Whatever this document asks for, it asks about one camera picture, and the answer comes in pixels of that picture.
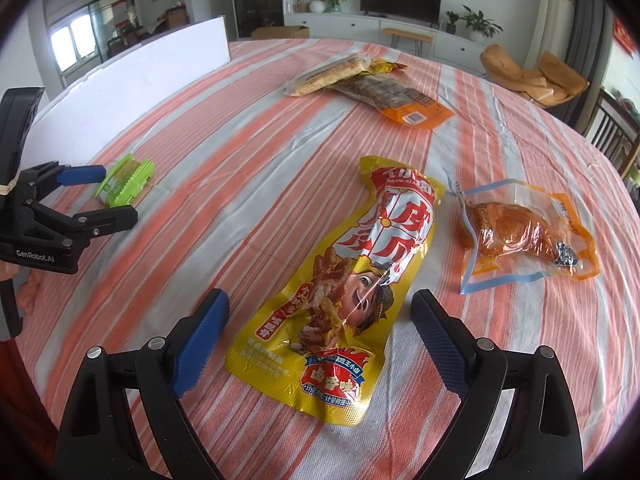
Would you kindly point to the small yellow snack bag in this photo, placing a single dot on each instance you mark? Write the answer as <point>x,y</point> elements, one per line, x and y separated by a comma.
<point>379,66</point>

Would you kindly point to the green wafer snack pack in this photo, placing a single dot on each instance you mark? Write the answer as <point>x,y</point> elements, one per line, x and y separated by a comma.
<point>124,182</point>

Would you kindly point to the small potted plant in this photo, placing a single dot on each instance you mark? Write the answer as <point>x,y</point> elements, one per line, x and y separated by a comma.
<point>452,19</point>

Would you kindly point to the white round vase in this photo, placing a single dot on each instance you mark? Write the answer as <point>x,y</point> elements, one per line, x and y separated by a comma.
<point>317,6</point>

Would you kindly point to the white standing air conditioner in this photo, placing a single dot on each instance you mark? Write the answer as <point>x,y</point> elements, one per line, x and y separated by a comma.
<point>552,30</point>

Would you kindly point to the brown cardboard box on floor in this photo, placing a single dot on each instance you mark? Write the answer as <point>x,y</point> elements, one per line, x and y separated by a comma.
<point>281,32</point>

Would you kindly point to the white tv cabinet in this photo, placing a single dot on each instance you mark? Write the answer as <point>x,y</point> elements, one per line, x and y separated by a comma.
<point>447,49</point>

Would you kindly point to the dark wooden dining chair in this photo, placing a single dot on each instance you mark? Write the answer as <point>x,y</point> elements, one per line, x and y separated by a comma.
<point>613,129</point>

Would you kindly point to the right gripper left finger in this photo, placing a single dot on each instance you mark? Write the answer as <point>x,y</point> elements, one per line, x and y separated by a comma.
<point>98,439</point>

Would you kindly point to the white cardboard box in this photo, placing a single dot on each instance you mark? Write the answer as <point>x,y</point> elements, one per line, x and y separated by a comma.
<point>86,116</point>

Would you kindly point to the red wall hanging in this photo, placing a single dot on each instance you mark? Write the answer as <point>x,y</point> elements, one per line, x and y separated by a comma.
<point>623,38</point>

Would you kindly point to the striped orange tablecloth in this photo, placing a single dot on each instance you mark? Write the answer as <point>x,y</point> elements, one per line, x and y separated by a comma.
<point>247,180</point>

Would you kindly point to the long cream biscuit pack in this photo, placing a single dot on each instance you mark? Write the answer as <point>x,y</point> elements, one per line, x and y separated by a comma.
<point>327,74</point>

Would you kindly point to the orange dried meat bag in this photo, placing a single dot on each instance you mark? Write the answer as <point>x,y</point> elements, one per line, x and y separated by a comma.
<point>395,101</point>

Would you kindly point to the grey curtain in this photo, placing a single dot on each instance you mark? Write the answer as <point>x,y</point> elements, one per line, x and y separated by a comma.
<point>588,53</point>

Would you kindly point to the wooden bench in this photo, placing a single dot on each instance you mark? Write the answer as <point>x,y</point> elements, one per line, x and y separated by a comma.
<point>421,43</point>

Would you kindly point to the operator hand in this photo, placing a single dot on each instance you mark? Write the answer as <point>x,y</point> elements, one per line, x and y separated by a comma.
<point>26,283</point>

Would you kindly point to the yellow red chicken feet bag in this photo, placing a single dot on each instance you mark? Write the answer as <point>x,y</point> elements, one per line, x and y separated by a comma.
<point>319,345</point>

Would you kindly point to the orange blue chicken leg pack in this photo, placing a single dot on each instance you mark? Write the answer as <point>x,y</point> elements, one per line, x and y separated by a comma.
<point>514,232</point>

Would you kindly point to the large green potted plant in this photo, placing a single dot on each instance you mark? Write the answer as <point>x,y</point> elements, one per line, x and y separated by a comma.
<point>481,29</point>

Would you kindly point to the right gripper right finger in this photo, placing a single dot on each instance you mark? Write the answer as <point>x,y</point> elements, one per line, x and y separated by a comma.
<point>541,438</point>

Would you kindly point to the orange lounge chair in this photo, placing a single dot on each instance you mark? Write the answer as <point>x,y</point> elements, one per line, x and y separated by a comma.
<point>551,83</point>

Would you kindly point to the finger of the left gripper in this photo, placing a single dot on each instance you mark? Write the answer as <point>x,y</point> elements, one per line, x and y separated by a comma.
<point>85,227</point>
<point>75,174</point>

